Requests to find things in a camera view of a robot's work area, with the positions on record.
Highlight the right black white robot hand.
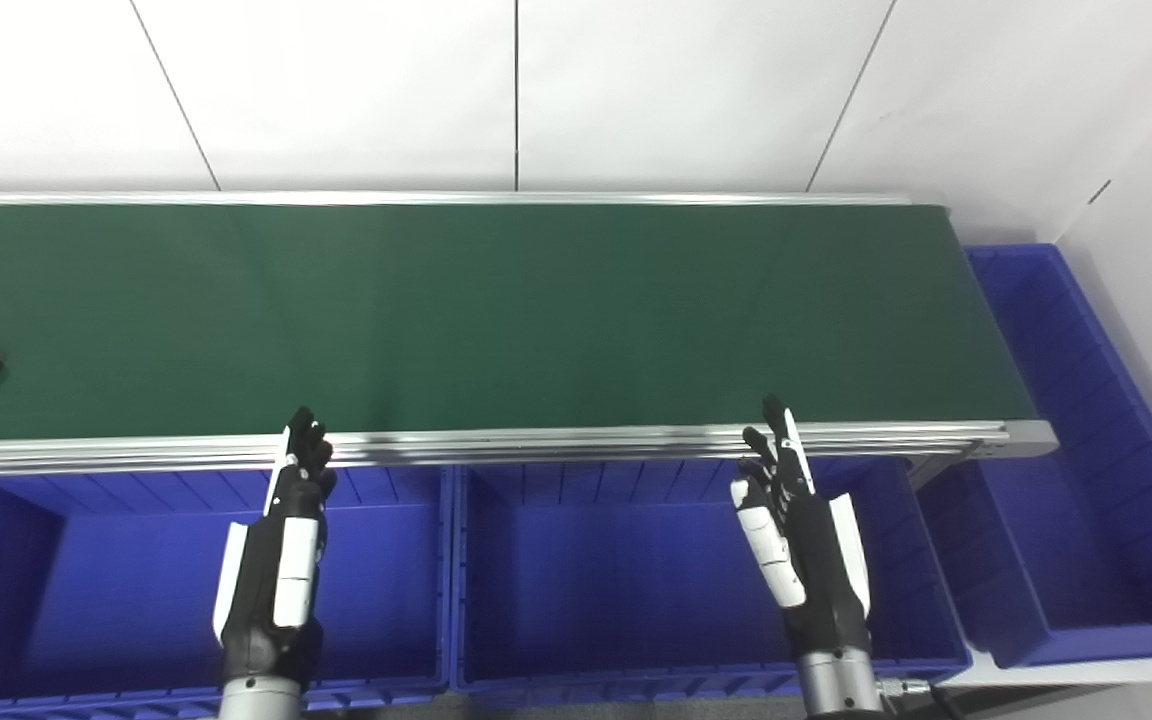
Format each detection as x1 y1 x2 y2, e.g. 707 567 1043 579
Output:
730 395 877 663

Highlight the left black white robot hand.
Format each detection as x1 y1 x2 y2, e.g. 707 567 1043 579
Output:
211 405 339 691

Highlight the blue plastic bin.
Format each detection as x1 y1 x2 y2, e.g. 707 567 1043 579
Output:
450 456 973 703
0 464 456 720
916 243 1152 670

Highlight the green conveyor belt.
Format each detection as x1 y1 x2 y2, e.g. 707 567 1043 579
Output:
0 190 1060 491
0 204 1039 444

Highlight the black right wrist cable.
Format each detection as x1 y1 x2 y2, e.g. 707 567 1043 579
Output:
876 677 947 720

